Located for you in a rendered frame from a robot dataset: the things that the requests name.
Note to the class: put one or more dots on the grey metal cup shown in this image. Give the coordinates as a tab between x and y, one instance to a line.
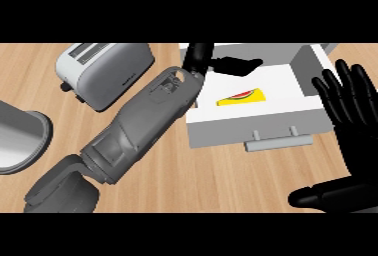
20	140

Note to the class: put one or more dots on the white open drawer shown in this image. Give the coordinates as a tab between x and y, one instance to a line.
275	83

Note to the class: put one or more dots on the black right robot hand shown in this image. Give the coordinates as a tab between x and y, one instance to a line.
360	140

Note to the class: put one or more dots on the yellow watermelon print wedge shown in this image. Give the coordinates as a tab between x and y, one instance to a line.
244	97

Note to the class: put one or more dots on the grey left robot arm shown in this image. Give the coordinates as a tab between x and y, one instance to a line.
143	116

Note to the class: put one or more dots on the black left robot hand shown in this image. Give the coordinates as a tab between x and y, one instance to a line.
202	56

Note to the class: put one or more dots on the silver toaster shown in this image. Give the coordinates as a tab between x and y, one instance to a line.
106	75

